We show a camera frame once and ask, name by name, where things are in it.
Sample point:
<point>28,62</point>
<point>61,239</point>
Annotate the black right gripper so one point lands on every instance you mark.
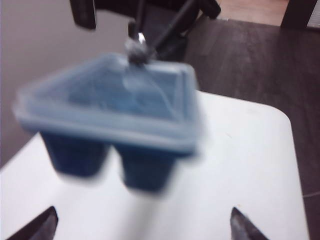
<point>200,10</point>

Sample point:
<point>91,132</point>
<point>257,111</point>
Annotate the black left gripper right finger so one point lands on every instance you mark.
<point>243,230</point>

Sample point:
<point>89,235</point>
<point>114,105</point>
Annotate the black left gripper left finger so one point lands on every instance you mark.
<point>41,228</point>

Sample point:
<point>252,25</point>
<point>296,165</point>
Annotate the dark blue ice cube tray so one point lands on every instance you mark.
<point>75,155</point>

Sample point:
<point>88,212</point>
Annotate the clear plastic tray lid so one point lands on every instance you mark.
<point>100,97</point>

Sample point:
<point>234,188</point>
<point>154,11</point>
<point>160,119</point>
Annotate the black furniture leg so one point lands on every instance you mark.
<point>83,13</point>
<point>297,12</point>

